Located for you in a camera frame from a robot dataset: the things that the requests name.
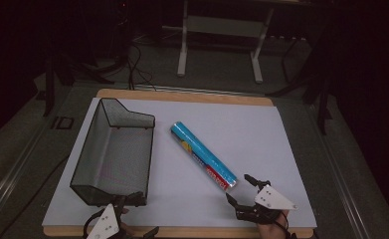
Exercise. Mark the black stand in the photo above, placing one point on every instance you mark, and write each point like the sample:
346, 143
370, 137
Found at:
321, 99
54, 76

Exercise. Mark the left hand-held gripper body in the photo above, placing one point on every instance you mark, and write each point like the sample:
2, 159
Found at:
105, 224

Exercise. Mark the white table mat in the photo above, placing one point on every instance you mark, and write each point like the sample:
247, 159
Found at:
248, 139

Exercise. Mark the white metal stand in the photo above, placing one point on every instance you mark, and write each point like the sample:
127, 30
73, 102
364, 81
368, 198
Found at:
220, 28

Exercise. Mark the person's right hand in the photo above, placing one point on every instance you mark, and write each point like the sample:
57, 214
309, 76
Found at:
271, 230

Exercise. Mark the person's left hand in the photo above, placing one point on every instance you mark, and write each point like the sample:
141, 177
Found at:
127, 229

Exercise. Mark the blue foil roll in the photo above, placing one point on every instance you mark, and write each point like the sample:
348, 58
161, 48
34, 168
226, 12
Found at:
198, 152

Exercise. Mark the black floor box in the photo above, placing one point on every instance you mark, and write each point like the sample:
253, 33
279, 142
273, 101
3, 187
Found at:
62, 122

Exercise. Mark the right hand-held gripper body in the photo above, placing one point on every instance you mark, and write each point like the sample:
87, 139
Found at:
271, 199

